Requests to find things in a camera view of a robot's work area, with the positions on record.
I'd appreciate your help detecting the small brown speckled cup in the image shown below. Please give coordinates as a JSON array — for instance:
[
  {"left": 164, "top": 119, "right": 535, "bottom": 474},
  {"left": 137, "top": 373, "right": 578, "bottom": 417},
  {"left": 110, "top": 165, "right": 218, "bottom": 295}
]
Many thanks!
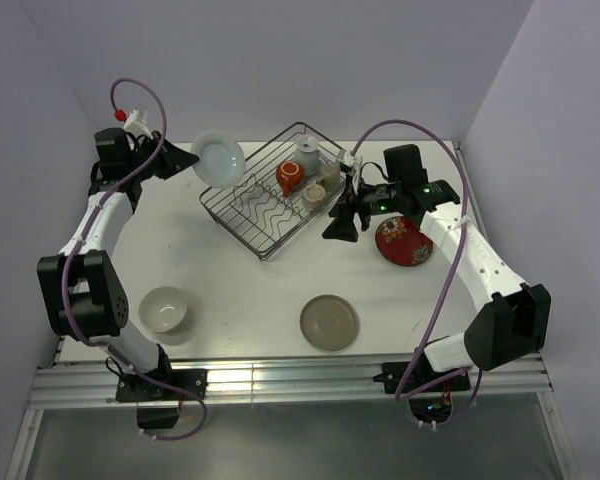
[{"left": 302, "top": 184, "right": 327, "bottom": 210}]

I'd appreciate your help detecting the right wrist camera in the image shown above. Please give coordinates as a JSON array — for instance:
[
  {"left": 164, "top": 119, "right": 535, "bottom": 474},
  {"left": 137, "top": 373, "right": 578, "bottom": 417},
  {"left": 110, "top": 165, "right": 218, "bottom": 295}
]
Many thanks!
[{"left": 337, "top": 149, "right": 362, "bottom": 194}]

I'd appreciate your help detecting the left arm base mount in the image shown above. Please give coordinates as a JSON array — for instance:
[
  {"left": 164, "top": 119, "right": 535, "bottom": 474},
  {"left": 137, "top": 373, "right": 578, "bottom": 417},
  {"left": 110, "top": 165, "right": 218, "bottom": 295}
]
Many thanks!
[{"left": 115, "top": 369, "right": 207, "bottom": 433}]

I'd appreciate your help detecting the grey stoneware saucer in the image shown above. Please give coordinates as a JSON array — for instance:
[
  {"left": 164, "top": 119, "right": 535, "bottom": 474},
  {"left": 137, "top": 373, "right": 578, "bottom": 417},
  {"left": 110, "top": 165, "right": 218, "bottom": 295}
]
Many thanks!
[{"left": 299, "top": 294, "right": 359, "bottom": 353}]

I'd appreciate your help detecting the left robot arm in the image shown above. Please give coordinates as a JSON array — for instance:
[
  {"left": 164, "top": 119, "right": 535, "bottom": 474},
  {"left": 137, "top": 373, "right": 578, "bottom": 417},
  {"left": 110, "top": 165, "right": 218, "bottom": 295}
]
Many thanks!
[{"left": 36, "top": 127, "right": 199, "bottom": 399}]

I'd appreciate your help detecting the aluminium extrusion rail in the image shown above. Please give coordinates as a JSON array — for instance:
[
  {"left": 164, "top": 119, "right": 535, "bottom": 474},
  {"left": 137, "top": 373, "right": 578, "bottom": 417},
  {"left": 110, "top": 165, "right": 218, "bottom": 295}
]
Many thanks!
[{"left": 26, "top": 354, "right": 553, "bottom": 410}]

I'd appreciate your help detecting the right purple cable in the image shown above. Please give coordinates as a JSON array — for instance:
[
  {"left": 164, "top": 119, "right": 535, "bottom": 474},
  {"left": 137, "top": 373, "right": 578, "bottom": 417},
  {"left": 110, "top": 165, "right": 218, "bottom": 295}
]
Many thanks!
[{"left": 349, "top": 119, "right": 484, "bottom": 426}]

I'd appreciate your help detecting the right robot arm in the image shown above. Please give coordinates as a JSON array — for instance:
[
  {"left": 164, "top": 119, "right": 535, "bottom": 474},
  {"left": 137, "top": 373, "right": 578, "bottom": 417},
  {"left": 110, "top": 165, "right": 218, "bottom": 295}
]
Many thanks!
[{"left": 323, "top": 144, "right": 551, "bottom": 390}]

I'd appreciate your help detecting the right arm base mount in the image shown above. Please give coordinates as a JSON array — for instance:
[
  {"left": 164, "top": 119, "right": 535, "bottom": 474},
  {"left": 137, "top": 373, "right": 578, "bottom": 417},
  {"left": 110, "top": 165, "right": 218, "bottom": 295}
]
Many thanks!
[{"left": 372, "top": 357, "right": 471, "bottom": 425}]

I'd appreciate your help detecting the small grey espresso cup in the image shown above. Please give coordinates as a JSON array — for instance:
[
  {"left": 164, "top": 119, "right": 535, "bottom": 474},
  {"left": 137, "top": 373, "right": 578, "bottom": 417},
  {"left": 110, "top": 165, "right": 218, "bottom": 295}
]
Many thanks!
[{"left": 317, "top": 163, "right": 341, "bottom": 192}]

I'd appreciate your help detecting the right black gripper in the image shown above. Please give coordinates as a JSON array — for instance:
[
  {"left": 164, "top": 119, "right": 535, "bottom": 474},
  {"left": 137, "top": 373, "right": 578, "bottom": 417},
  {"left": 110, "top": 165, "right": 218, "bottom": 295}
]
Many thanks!
[{"left": 322, "top": 174, "right": 402, "bottom": 243}]

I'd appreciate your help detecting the orange black patterned cup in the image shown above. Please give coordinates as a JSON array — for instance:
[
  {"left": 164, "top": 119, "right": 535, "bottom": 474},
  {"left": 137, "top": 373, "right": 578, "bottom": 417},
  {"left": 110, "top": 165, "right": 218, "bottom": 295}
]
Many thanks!
[{"left": 275, "top": 160, "right": 304, "bottom": 198}]

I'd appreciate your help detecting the dark wire dish rack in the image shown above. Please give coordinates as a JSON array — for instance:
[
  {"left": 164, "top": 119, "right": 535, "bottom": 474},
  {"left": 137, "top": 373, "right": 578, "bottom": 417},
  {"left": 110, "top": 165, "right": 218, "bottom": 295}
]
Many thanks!
[{"left": 200, "top": 121, "right": 345, "bottom": 261}]

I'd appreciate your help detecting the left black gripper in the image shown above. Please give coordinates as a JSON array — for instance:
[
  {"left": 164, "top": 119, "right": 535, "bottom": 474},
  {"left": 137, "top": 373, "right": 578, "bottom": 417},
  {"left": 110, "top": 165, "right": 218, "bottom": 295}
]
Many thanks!
[{"left": 126, "top": 130, "right": 198, "bottom": 182}]

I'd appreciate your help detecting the red floral plate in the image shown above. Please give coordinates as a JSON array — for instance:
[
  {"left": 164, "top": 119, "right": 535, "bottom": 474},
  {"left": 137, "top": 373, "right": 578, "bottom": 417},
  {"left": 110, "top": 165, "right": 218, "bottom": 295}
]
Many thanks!
[{"left": 375, "top": 216, "right": 434, "bottom": 267}]

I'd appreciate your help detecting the white ceramic bowl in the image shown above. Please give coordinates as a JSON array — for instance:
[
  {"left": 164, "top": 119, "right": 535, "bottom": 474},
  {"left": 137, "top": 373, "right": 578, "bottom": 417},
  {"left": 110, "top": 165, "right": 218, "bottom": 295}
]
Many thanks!
[{"left": 138, "top": 286, "right": 188, "bottom": 333}]

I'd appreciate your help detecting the light blue ceramic mug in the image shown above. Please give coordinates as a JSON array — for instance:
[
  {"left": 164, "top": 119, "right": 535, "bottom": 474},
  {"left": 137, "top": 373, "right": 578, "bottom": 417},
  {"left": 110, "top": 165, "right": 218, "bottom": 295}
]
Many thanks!
[{"left": 293, "top": 134, "right": 321, "bottom": 176}]

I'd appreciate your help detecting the light blue saucer plate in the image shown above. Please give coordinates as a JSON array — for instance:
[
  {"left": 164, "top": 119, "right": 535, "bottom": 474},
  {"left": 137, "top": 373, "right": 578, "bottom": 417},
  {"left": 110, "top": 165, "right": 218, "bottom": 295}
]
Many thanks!
[{"left": 190, "top": 130, "right": 246, "bottom": 189}]

